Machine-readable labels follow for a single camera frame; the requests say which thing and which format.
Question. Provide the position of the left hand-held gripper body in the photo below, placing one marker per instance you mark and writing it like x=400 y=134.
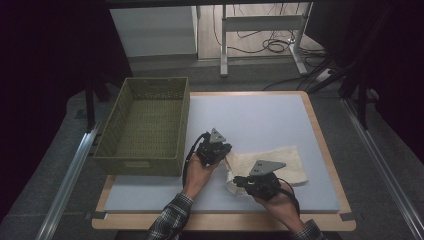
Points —
x=211 y=150

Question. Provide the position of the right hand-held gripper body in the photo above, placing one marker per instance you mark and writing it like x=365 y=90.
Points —
x=265 y=185

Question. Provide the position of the cream cloth with orange print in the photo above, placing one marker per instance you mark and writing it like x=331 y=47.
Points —
x=283 y=160

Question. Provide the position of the person's right hand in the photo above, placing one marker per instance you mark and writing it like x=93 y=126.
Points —
x=283 y=206

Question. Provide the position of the person's left hand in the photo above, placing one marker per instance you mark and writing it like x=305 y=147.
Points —
x=197 y=178

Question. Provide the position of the pale grey table mat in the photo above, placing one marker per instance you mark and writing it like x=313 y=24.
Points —
x=253 y=113

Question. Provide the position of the olive green woven basket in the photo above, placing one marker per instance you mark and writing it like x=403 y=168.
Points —
x=146 y=128

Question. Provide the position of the black tape piece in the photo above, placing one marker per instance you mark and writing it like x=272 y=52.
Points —
x=347 y=216
x=98 y=215

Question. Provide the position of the white power strip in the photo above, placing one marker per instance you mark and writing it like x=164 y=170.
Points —
x=322 y=76

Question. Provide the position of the black stand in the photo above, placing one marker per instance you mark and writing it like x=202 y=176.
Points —
x=361 y=100
x=90 y=106

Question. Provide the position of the white cabinet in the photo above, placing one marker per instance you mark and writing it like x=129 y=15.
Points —
x=153 y=31

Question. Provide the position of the dark curtain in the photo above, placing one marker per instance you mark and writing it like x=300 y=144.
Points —
x=43 y=83
x=393 y=60

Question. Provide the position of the aluminium rail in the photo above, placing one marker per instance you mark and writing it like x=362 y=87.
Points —
x=383 y=166
x=63 y=190

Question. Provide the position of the grey metal desk frame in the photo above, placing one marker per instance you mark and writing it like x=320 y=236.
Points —
x=261 y=23

